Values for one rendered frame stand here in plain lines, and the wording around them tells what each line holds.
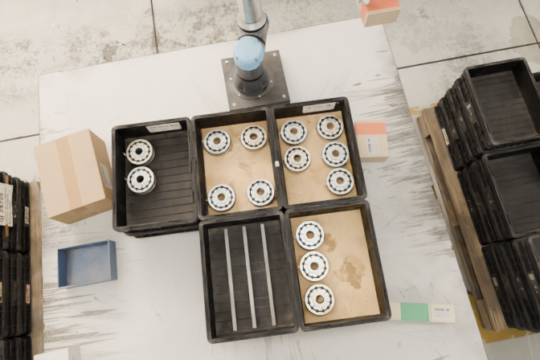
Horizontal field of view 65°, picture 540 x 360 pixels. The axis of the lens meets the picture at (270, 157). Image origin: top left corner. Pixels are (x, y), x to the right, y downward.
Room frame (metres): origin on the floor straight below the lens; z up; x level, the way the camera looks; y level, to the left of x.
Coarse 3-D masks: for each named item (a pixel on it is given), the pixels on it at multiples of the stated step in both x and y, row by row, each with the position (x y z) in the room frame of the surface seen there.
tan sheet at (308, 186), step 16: (336, 112) 0.66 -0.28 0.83; (304, 144) 0.54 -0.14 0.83; (320, 144) 0.53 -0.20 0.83; (320, 160) 0.47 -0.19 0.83; (288, 176) 0.42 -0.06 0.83; (304, 176) 0.41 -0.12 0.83; (320, 176) 0.40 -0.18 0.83; (288, 192) 0.35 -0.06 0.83; (304, 192) 0.35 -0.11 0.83; (320, 192) 0.34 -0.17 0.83; (352, 192) 0.33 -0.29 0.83
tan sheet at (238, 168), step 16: (208, 128) 0.65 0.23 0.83; (224, 128) 0.64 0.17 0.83; (240, 128) 0.63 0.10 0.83; (240, 144) 0.57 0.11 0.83; (208, 160) 0.51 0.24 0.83; (224, 160) 0.51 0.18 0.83; (240, 160) 0.50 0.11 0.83; (256, 160) 0.49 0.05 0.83; (208, 176) 0.45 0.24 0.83; (224, 176) 0.44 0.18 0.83; (240, 176) 0.44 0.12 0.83; (256, 176) 0.43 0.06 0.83; (272, 176) 0.42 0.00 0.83; (208, 192) 0.39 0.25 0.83; (240, 192) 0.37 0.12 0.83; (208, 208) 0.32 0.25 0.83; (240, 208) 0.31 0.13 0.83; (256, 208) 0.31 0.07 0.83
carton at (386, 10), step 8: (376, 0) 0.95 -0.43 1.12; (384, 0) 0.95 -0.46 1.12; (392, 0) 0.94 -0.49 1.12; (360, 8) 0.96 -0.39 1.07; (368, 8) 0.92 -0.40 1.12; (376, 8) 0.92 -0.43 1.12; (384, 8) 0.91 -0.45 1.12; (392, 8) 0.91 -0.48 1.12; (400, 8) 0.91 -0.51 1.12; (368, 16) 0.89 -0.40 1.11; (376, 16) 0.90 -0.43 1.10; (384, 16) 0.90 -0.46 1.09; (392, 16) 0.90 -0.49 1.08; (368, 24) 0.89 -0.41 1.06; (376, 24) 0.90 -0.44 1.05
